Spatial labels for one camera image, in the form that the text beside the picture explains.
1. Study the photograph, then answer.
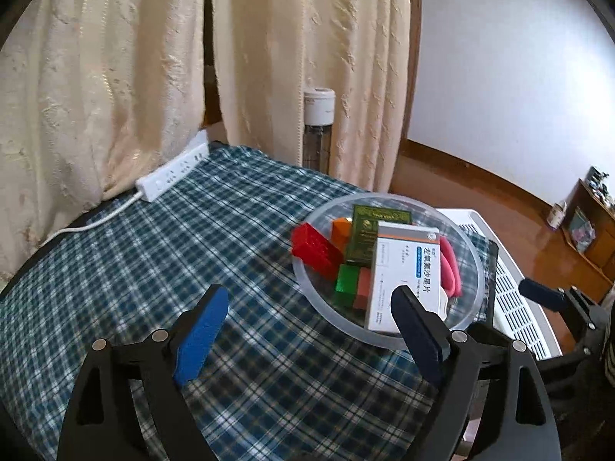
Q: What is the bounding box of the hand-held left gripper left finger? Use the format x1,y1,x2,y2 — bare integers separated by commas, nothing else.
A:
57,284,230,461

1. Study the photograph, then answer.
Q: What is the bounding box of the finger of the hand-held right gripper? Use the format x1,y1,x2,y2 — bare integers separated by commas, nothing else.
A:
518,277,605,333

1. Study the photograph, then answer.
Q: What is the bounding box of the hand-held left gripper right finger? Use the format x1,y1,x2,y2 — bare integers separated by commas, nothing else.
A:
390,285,560,461

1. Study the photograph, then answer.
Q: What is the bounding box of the white medicine box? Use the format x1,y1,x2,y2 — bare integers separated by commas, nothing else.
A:
364,221,455,333

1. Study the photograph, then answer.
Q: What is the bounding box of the pink foam curler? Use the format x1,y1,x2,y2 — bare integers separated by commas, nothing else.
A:
438,236,463,299

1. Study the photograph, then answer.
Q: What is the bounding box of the clear plastic bowl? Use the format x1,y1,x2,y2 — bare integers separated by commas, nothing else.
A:
291,192,485,350

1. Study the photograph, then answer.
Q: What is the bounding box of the green block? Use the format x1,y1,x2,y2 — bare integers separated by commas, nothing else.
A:
335,264,361,305

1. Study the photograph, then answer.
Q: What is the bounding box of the dark green box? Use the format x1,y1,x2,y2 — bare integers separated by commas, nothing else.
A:
345,204,413,267

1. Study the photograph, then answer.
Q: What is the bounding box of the orange hexagonal block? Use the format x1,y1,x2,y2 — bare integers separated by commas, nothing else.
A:
331,218,354,255

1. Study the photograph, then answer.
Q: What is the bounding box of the red building brick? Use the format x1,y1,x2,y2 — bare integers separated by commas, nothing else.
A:
291,223,344,282

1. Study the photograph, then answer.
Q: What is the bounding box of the white plastic crate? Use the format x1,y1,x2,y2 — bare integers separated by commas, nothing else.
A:
435,207,563,361

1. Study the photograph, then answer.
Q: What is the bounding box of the wooden cabinet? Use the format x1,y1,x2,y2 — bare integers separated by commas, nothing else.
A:
560,177,615,289

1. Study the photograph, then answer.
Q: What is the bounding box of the blue plaid blanket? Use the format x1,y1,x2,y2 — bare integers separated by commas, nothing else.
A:
0,143,498,461

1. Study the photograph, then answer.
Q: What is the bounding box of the white power strip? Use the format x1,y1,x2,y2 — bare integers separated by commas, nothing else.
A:
135,129,211,203

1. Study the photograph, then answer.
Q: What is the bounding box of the clear bottle with white lid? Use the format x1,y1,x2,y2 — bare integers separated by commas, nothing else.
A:
303,86,337,174

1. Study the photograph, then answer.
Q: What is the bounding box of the wide cream patterned curtain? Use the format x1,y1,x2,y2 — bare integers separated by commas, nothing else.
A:
0,0,212,279

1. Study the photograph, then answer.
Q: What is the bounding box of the narrow cream patterned curtain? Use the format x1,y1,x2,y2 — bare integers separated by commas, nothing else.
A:
211,0,419,193

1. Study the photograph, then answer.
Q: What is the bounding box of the white power cable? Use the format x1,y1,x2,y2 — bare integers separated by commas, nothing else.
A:
41,191,145,245

